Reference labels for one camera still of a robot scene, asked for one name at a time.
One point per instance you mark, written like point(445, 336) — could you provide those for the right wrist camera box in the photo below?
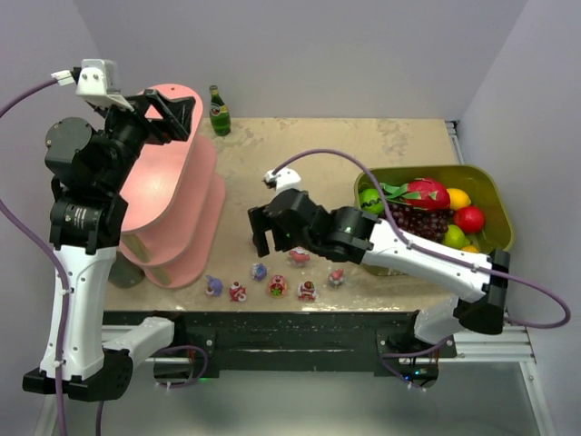
point(283, 180)

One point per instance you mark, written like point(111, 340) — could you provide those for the red white cake toy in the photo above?
point(237, 292)

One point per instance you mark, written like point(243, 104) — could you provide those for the aluminium rail frame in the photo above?
point(513, 345)

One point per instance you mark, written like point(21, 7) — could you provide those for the pink bunny figure toy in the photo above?
point(336, 278)

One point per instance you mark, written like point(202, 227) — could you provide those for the strawberry cake toy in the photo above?
point(307, 291)

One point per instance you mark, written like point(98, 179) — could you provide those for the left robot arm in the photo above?
point(89, 170)

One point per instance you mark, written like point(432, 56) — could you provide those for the orange fruit toy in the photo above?
point(471, 249)

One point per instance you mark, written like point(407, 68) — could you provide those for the black base frame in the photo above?
point(376, 342)

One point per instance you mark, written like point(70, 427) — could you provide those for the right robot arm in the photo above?
point(350, 235)

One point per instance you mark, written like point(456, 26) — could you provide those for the red apple toy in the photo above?
point(469, 219)

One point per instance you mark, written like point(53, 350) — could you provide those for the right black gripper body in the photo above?
point(272, 222)

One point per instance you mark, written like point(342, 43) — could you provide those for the olive green plastic bin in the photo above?
point(497, 232)

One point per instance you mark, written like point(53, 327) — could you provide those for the green pear toy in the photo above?
point(455, 238)

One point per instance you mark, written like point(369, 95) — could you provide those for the pink round cake toy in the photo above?
point(278, 286)

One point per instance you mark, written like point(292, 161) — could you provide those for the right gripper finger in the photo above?
point(259, 220)
point(259, 238)

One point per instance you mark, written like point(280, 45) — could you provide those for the purple grape bunch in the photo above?
point(431, 225)

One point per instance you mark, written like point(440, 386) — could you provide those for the purple bunny figure toy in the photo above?
point(258, 272)

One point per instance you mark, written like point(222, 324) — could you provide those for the pink white cake toy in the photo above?
point(299, 256)

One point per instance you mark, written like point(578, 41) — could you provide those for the green glass bottle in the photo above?
point(219, 113)

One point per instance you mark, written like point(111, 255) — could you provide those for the pink dragon fruit toy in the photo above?
point(425, 194)

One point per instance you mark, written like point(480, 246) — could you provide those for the pink tiered shelf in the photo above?
point(175, 198)

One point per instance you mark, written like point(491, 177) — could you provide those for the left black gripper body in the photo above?
point(154, 114)

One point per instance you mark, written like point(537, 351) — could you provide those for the yellow lemon toy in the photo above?
point(458, 199)

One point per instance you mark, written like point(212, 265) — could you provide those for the small purple bunny cupcake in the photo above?
point(214, 286)

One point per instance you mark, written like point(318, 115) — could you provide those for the green soap dispenser bottle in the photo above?
point(124, 274)

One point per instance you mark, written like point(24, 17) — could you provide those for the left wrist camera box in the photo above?
point(99, 84)

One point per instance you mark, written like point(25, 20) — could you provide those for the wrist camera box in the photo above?
point(283, 180)
point(99, 84)

